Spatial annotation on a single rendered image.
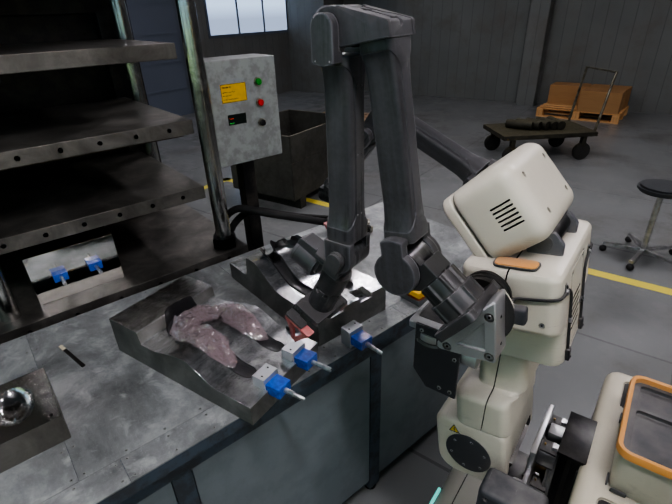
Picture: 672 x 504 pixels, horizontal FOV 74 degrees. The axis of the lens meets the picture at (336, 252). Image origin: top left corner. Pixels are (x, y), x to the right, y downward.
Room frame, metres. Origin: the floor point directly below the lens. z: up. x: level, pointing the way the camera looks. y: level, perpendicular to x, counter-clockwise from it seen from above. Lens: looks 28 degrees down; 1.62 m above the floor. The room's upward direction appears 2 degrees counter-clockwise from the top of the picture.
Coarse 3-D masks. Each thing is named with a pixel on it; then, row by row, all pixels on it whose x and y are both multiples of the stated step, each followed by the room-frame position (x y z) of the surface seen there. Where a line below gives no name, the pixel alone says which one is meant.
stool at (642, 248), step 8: (640, 184) 2.82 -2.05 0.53; (648, 184) 2.80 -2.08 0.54; (656, 184) 2.79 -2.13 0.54; (664, 184) 2.79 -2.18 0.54; (648, 192) 2.71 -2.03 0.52; (656, 192) 2.68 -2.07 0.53; (664, 192) 2.65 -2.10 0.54; (656, 200) 2.77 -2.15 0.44; (656, 208) 2.75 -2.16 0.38; (656, 216) 2.75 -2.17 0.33; (648, 224) 2.77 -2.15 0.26; (648, 232) 2.75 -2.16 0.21; (632, 240) 2.92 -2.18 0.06; (648, 240) 2.75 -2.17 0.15; (600, 248) 2.88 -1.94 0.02; (632, 248) 2.79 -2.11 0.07; (640, 248) 2.76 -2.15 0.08; (648, 248) 2.76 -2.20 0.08; (656, 248) 2.76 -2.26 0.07; (664, 248) 2.77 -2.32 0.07; (656, 256) 2.67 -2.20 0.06; (664, 256) 2.64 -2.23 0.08; (632, 264) 2.60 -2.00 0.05
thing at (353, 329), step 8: (352, 320) 1.02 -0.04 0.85; (344, 328) 0.98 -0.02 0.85; (352, 328) 0.98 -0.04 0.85; (360, 328) 0.99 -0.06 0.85; (344, 336) 0.98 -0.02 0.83; (352, 336) 0.96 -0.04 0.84; (360, 336) 0.96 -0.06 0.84; (368, 336) 0.96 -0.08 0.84; (344, 344) 0.98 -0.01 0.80; (352, 344) 0.96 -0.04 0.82; (360, 344) 0.93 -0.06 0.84; (368, 344) 0.94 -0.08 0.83
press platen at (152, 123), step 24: (0, 120) 1.76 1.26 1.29; (24, 120) 1.75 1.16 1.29; (48, 120) 1.73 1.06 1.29; (72, 120) 1.71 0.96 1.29; (96, 120) 1.70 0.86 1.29; (120, 120) 1.68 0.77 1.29; (144, 120) 1.67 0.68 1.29; (168, 120) 1.65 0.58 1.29; (0, 144) 1.38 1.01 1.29; (24, 144) 1.37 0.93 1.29; (48, 144) 1.37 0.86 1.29; (72, 144) 1.40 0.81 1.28; (96, 144) 1.45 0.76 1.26; (120, 144) 1.49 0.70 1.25; (0, 168) 1.28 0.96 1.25
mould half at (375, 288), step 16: (256, 256) 1.26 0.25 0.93; (288, 256) 1.27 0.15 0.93; (240, 272) 1.30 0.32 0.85; (256, 272) 1.21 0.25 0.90; (272, 272) 1.20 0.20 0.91; (304, 272) 1.23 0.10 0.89; (352, 272) 1.22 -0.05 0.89; (256, 288) 1.23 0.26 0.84; (272, 288) 1.15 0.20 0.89; (288, 288) 1.15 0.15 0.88; (352, 288) 1.12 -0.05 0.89; (368, 288) 1.12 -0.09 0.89; (272, 304) 1.15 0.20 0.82; (288, 304) 1.08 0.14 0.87; (352, 304) 1.05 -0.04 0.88; (368, 304) 1.09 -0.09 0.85; (384, 304) 1.13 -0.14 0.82; (336, 320) 1.01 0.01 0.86; (320, 336) 0.98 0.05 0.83; (336, 336) 1.01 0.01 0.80
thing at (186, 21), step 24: (120, 0) 2.15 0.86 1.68; (192, 0) 1.63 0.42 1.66; (120, 24) 2.14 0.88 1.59; (192, 24) 1.62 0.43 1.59; (192, 48) 1.61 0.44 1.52; (192, 72) 1.61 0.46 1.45; (144, 96) 2.16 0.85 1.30; (192, 96) 1.63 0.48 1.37; (144, 144) 2.14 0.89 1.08; (216, 144) 1.64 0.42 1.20; (216, 168) 1.62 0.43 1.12; (216, 192) 1.61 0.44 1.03; (216, 216) 1.61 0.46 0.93; (216, 240) 1.61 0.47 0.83
